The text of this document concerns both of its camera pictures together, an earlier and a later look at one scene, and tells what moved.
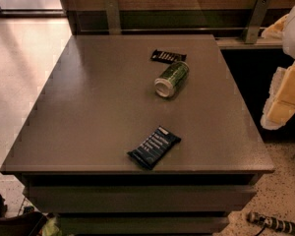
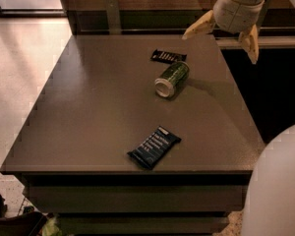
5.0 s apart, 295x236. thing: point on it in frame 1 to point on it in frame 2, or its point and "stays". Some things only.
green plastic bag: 50,228 stays
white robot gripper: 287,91 to 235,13
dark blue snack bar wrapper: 153,148 stays
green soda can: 172,79 stays
